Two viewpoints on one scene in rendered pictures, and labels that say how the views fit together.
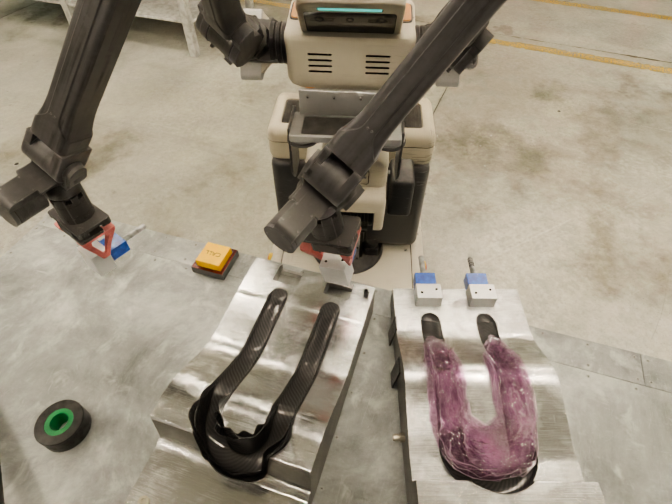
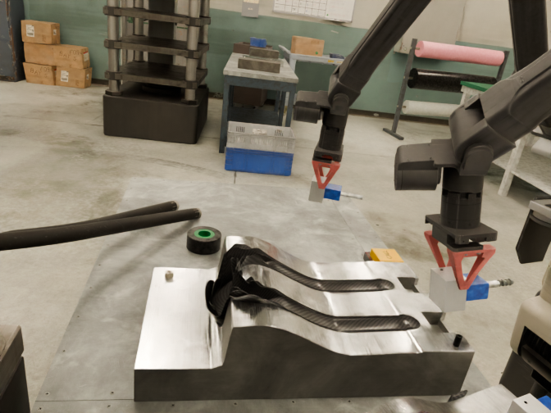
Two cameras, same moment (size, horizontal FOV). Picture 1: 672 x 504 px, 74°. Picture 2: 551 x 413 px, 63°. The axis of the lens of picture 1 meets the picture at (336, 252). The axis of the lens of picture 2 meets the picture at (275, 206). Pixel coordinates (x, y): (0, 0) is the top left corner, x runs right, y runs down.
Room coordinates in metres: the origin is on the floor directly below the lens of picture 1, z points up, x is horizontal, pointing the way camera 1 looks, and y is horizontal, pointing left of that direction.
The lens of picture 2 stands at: (-0.02, -0.40, 1.32)
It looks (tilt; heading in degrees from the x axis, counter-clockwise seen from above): 23 degrees down; 61
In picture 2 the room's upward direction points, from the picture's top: 8 degrees clockwise
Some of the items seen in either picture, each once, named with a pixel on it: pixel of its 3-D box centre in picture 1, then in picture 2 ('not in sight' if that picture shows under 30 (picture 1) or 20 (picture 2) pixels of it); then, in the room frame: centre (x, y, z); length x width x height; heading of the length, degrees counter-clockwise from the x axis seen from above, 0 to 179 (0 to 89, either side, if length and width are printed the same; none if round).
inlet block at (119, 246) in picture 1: (118, 243); (336, 192); (0.62, 0.45, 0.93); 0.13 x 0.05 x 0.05; 142
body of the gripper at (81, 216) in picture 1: (73, 206); (330, 139); (0.59, 0.47, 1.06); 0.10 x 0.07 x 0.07; 53
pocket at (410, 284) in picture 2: (289, 280); (410, 292); (0.57, 0.10, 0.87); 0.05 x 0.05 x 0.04; 72
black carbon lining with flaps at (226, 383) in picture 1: (272, 367); (311, 288); (0.35, 0.11, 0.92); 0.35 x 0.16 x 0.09; 162
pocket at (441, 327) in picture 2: (339, 293); (437, 330); (0.54, -0.01, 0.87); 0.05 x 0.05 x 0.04; 72
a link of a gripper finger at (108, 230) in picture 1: (93, 237); (325, 169); (0.58, 0.46, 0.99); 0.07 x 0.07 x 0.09; 53
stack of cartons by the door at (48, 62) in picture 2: not in sight; (57, 54); (0.21, 6.98, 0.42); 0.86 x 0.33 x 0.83; 157
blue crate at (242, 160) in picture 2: not in sight; (258, 155); (1.72, 3.19, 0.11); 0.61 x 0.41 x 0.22; 157
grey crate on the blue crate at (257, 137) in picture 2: not in sight; (260, 137); (1.72, 3.19, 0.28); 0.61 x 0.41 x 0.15; 157
